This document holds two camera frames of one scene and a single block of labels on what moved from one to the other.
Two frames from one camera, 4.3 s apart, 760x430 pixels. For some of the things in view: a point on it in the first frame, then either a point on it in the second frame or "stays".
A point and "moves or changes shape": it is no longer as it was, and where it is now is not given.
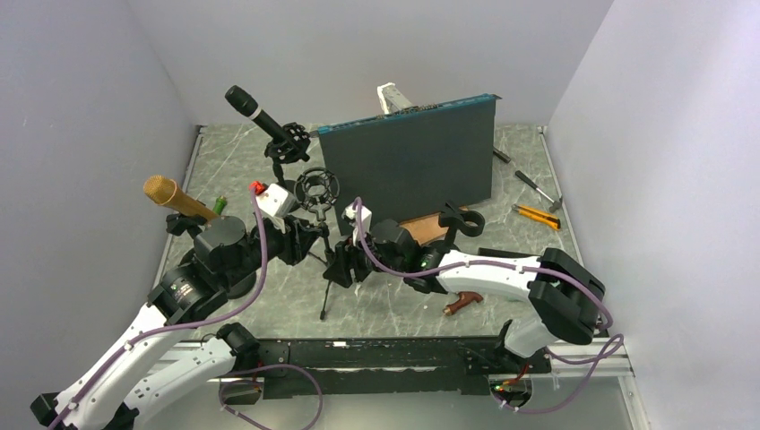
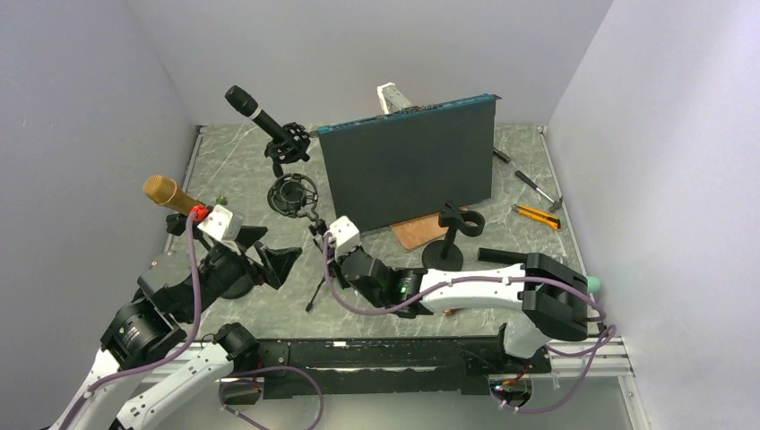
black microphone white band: (245, 104) stays
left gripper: (297, 239) to (277, 262)
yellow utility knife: (538, 216) stays
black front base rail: (387, 365) stays
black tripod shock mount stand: (320, 186) moves or changes shape
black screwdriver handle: (502, 155) stays
